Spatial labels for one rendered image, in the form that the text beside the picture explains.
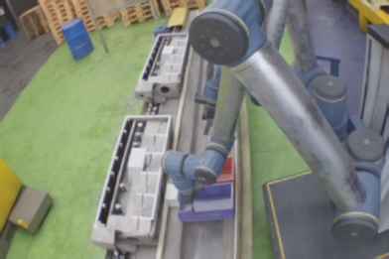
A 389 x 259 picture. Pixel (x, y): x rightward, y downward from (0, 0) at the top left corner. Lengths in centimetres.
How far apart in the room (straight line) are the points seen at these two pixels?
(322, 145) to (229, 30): 42
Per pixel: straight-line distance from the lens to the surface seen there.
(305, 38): 160
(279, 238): 216
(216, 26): 67
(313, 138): 84
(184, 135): 237
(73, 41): 676
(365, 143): 128
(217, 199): 191
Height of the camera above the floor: 232
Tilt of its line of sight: 40 degrees down
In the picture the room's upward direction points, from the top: 18 degrees counter-clockwise
